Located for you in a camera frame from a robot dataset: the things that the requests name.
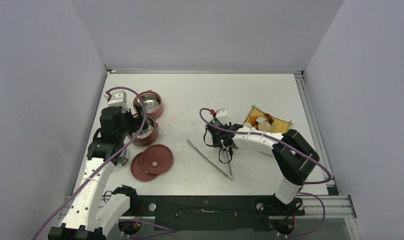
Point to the orange food pieces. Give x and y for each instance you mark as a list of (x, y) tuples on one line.
[(252, 119)]

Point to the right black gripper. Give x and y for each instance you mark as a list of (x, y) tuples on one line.
[(216, 141)]

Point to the steel tongs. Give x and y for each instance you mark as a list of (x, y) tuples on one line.
[(228, 175)]

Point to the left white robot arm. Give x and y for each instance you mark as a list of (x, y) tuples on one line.
[(83, 220)]

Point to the upper red round lid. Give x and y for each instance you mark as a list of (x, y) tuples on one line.
[(157, 159)]

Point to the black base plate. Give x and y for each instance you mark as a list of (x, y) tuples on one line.
[(215, 213)]

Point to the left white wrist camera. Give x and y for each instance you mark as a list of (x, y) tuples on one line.
[(116, 99)]

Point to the white rice ball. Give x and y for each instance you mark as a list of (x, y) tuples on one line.
[(261, 119)]

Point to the bamboo mat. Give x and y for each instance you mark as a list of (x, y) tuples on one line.
[(278, 126)]

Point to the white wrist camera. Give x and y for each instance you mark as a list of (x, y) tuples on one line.
[(116, 99), (222, 116)]

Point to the lower red round lid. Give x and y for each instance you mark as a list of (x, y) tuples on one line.
[(138, 171)]

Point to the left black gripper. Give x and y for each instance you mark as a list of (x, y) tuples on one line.
[(137, 122)]

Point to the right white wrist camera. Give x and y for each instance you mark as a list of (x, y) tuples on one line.
[(222, 116)]

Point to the aluminium rail frame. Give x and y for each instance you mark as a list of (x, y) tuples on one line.
[(184, 93)]

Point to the round beige bun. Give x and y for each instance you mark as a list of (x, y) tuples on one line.
[(265, 127)]

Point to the red round lid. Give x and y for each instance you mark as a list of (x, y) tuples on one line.
[(138, 171), (157, 159)]

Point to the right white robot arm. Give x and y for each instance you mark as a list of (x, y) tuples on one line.
[(295, 157)]

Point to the glass lid with red clip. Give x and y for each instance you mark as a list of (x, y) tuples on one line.
[(122, 159)]

